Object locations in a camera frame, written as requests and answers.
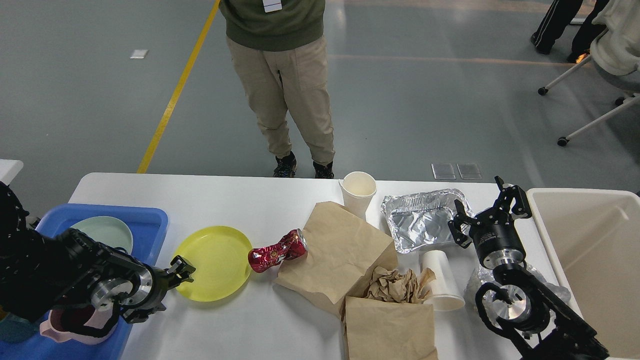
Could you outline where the yellow plastic plate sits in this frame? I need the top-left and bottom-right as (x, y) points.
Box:
(174, 225), (253, 302)

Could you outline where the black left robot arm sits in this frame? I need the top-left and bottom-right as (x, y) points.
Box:
(0, 183), (196, 338)

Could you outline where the large brown paper bag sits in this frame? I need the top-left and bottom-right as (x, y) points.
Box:
(275, 202), (398, 319)

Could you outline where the pink mug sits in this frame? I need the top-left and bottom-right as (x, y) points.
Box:
(39, 305), (119, 346)

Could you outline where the dark teal mug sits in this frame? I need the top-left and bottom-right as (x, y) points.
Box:
(0, 313), (40, 344)

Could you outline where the small brown paper bag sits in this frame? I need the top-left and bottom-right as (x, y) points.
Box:
(343, 297), (439, 360)

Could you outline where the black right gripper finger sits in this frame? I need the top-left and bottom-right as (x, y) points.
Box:
(493, 176), (533, 220)
(447, 199), (476, 249)

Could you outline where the upright white paper cup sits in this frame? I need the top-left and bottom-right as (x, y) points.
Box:
(338, 171), (377, 221)

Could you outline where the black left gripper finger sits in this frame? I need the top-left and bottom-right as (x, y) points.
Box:
(131, 304), (167, 324)
(165, 256), (196, 290)

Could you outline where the white side table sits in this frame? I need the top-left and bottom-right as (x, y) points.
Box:
(0, 159), (25, 185)

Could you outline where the beige plastic bin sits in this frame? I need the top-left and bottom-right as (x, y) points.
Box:
(526, 187), (640, 360)

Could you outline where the person in green sweater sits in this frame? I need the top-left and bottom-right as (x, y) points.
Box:
(219, 0), (335, 179)

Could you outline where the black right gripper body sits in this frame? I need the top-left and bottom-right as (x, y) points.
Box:
(470, 210), (526, 269)

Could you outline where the person in dark clothes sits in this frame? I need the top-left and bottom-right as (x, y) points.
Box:
(530, 0), (609, 64)

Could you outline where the pale green plate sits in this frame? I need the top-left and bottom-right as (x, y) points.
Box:
(70, 216), (134, 255)

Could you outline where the blue plastic tray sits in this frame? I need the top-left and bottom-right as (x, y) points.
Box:
(0, 203), (169, 360)

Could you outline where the crumpled brown paper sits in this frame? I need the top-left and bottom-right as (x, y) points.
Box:
(364, 266), (437, 305)

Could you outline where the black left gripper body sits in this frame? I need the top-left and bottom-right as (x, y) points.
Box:
(119, 264), (169, 324)

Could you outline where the crushed red soda can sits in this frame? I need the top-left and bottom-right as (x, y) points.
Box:
(247, 228), (307, 273)

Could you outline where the office chair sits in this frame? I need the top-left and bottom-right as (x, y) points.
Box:
(535, 54), (639, 148)

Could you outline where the aluminium foil tray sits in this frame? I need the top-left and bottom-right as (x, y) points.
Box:
(381, 188), (476, 255)

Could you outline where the lying white paper cup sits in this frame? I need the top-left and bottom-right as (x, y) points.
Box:
(419, 250), (466, 312)

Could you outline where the crumpled clear plastic wrap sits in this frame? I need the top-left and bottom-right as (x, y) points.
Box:
(464, 263), (572, 310)

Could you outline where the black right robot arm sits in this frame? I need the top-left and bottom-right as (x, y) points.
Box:
(448, 177), (610, 360)

